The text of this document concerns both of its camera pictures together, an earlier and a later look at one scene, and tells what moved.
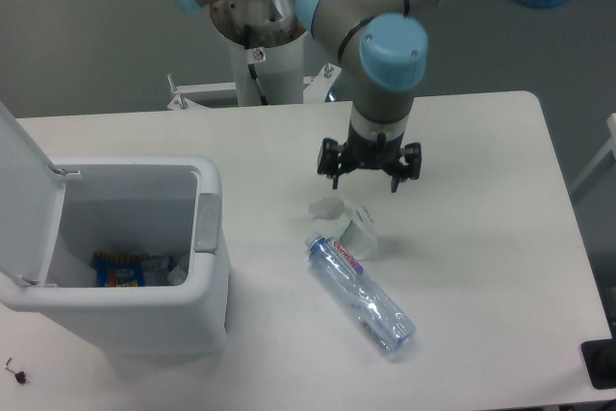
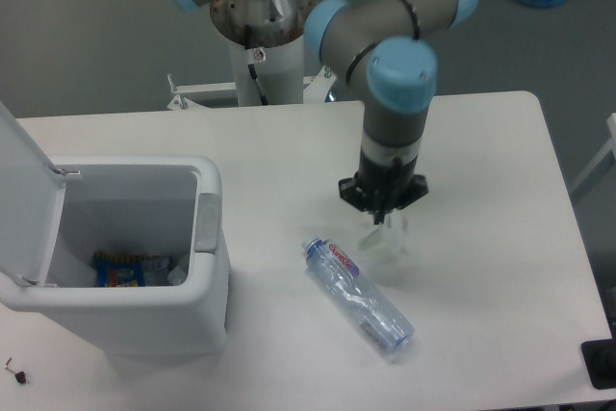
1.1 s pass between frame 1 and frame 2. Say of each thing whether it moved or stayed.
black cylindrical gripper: moved
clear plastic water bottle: stayed
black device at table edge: stayed
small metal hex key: stayed
